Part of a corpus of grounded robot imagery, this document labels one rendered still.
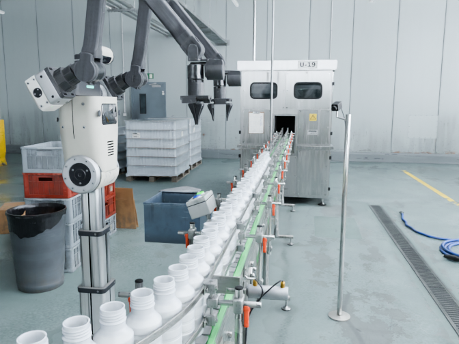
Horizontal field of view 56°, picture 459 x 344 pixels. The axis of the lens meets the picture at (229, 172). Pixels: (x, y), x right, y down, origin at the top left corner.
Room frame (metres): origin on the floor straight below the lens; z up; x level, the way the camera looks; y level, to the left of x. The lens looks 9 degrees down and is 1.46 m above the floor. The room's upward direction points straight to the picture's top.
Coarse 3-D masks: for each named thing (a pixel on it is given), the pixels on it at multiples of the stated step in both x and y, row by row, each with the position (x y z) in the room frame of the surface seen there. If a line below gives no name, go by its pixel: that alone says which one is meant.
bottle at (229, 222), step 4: (220, 208) 1.24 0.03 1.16; (224, 208) 1.26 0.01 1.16; (228, 208) 1.26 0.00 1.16; (228, 212) 1.23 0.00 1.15; (228, 216) 1.23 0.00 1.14; (228, 220) 1.23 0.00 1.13; (232, 220) 1.24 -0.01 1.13; (228, 224) 1.22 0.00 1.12; (232, 224) 1.23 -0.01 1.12; (232, 228) 1.22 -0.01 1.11; (232, 240) 1.22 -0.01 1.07; (232, 244) 1.22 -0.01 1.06; (232, 248) 1.23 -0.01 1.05; (232, 252) 1.22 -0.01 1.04
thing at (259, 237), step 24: (264, 144) 4.40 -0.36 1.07; (288, 144) 4.35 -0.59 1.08; (264, 192) 2.14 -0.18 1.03; (192, 240) 1.28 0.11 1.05; (240, 240) 1.26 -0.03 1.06; (264, 240) 1.24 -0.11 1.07; (216, 288) 0.81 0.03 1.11; (240, 288) 0.80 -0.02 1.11; (216, 312) 0.83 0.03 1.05; (240, 312) 0.79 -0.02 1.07; (240, 336) 0.80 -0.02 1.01
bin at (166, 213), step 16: (160, 192) 2.53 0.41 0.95; (176, 192) 2.55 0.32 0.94; (192, 192) 2.54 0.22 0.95; (144, 208) 2.27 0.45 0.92; (160, 208) 2.25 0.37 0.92; (176, 208) 2.24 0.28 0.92; (144, 224) 2.27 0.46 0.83; (160, 224) 2.25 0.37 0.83; (176, 224) 2.24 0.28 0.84; (160, 240) 2.25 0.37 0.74; (176, 240) 2.24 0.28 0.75
